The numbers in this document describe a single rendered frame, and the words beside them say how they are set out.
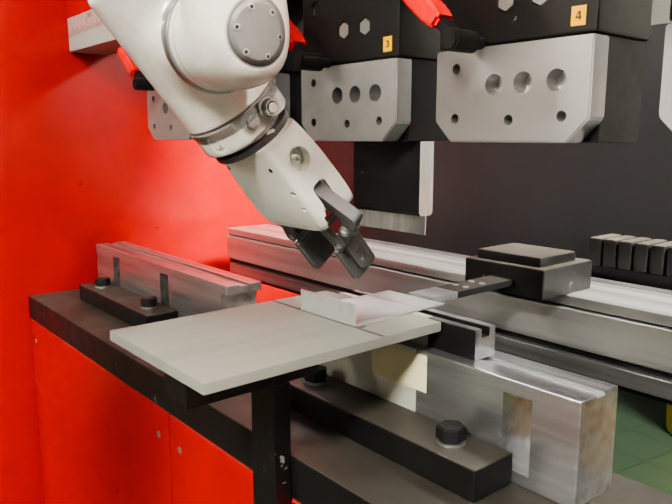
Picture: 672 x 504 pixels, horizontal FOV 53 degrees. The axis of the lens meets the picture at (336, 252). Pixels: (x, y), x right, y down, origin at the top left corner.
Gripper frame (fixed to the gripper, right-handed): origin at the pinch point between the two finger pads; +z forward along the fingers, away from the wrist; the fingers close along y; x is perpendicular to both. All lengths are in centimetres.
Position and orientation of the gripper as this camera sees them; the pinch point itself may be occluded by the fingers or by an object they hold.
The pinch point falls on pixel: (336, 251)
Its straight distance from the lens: 67.4
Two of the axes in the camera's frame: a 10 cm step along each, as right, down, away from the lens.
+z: 4.9, 6.8, 5.3
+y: -6.4, -1.3, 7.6
